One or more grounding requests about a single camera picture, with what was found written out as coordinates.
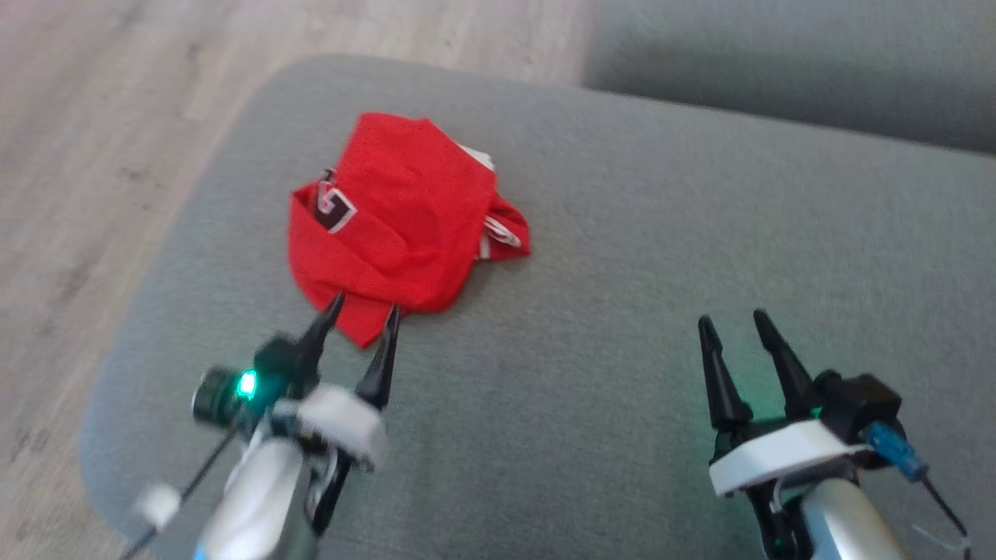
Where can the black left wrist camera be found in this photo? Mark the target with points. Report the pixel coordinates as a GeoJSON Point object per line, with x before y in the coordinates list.
{"type": "Point", "coordinates": [233, 389]}

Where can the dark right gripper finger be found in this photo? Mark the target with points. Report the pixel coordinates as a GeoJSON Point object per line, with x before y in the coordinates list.
{"type": "Point", "coordinates": [724, 381]}
{"type": "Point", "coordinates": [790, 373]}

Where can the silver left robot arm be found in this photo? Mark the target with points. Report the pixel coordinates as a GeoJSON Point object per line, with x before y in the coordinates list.
{"type": "Point", "coordinates": [257, 498]}

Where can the grey sofa seat cushion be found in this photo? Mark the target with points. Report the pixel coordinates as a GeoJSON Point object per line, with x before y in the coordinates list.
{"type": "Point", "coordinates": [622, 272]}

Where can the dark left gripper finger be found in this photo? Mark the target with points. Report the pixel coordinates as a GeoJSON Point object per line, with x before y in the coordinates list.
{"type": "Point", "coordinates": [315, 342]}
{"type": "Point", "coordinates": [380, 369]}

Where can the grey sofa back cushion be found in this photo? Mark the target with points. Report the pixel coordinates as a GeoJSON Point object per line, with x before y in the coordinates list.
{"type": "Point", "coordinates": [778, 54]}

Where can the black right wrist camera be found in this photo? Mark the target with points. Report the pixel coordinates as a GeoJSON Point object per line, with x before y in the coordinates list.
{"type": "Point", "coordinates": [860, 408]}

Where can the red jersey with letter print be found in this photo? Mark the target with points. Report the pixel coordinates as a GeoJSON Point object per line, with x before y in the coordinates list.
{"type": "Point", "coordinates": [405, 202]}

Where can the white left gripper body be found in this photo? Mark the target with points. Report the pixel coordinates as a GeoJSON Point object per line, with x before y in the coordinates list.
{"type": "Point", "coordinates": [342, 420]}

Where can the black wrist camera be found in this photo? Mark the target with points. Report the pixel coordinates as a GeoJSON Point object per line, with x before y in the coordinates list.
{"type": "Point", "coordinates": [860, 408]}
{"type": "Point", "coordinates": [233, 389]}

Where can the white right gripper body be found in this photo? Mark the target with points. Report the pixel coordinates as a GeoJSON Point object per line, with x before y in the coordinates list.
{"type": "Point", "coordinates": [786, 455]}

